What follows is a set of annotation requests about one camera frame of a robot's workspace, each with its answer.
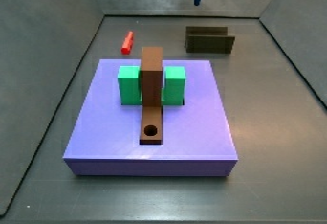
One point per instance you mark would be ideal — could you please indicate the brown L-shaped bracket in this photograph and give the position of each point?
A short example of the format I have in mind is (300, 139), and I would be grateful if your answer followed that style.
(151, 86)

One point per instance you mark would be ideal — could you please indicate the black angle fixture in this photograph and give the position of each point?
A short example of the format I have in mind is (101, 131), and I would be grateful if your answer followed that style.
(209, 40)

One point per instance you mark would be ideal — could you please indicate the red peg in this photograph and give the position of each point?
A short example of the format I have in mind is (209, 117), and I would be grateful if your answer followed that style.
(127, 44)

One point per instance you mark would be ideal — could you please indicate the right green block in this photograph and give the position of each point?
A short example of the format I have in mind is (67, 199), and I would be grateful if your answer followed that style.
(175, 79)

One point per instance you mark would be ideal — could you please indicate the green block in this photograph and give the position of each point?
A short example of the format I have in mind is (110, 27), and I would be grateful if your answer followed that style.
(129, 85)
(175, 79)

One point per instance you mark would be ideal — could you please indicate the left green block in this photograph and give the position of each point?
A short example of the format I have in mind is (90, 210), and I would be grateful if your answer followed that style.
(129, 85)

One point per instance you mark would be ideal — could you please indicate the purple base block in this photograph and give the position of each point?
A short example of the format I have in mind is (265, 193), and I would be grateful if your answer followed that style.
(197, 148)

